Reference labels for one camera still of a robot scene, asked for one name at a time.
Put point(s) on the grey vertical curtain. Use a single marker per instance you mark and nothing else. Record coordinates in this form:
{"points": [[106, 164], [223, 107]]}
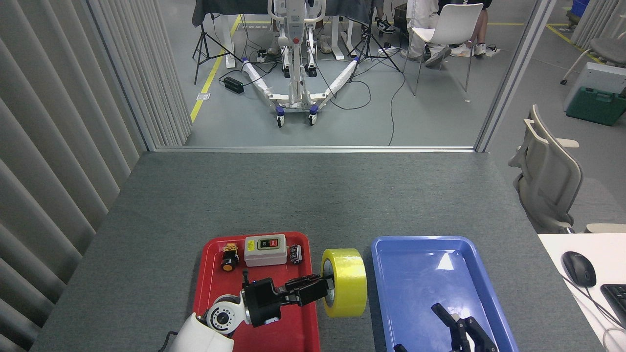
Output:
{"points": [[44, 146], [146, 58]]}

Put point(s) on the white switch box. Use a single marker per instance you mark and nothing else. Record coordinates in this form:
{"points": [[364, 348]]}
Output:
{"points": [[264, 256]]}

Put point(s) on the black computer mouse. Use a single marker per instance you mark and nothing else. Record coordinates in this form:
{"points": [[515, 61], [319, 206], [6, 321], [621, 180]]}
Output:
{"points": [[578, 269]]}

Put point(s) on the beige office chair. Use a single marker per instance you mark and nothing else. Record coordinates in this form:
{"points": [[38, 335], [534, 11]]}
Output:
{"points": [[550, 181]]}

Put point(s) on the grey chair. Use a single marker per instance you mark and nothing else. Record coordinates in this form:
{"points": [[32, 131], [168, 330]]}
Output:
{"points": [[609, 49]]}

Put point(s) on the silver rail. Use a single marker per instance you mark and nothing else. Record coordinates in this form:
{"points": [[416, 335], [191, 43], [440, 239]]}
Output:
{"points": [[313, 148]]}

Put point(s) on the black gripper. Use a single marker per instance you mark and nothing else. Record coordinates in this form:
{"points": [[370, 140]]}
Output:
{"points": [[261, 300]]}

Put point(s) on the white plastic chair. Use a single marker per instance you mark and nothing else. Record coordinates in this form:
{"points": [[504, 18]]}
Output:
{"points": [[457, 22]]}

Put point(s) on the white power strip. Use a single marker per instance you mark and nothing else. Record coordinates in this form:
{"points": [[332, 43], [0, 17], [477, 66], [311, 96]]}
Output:
{"points": [[262, 55]]}

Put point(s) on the blue plastic tray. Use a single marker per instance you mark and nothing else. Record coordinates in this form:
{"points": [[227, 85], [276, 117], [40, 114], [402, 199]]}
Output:
{"points": [[406, 293]]}

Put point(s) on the small black electrical component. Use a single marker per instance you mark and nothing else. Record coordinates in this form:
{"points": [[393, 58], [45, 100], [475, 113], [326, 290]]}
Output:
{"points": [[295, 254]]}

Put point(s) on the black tripod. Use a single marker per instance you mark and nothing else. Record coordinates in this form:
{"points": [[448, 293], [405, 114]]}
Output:
{"points": [[370, 46], [201, 44]]}

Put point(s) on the grey box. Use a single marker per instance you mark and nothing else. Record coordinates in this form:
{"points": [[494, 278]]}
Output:
{"points": [[599, 76]]}

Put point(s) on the white desk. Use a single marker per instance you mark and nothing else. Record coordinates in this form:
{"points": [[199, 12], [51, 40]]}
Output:
{"points": [[601, 244]]}

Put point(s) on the person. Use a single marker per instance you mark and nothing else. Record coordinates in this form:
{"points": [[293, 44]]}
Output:
{"points": [[420, 19], [481, 29]]}

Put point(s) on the black power adapter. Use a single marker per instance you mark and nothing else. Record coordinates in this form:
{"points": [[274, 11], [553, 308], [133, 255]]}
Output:
{"points": [[234, 85]]}

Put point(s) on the red plastic tray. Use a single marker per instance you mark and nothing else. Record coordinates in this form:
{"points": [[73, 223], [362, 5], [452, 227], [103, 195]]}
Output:
{"points": [[298, 327]]}

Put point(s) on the yellow tape roll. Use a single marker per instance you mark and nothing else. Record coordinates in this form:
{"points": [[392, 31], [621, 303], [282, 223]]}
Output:
{"points": [[349, 283]]}

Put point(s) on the white stand on wheels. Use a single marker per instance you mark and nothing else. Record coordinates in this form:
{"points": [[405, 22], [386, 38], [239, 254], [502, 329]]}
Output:
{"points": [[295, 58]]}

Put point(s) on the green plastic case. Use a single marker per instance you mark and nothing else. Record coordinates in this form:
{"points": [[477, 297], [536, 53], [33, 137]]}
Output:
{"points": [[594, 105]]}

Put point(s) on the orange black push button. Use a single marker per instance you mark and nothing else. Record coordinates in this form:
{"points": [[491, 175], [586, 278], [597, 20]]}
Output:
{"points": [[228, 264]]}

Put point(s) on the black keyboard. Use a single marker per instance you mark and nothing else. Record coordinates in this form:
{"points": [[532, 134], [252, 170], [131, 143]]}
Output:
{"points": [[616, 300]]}

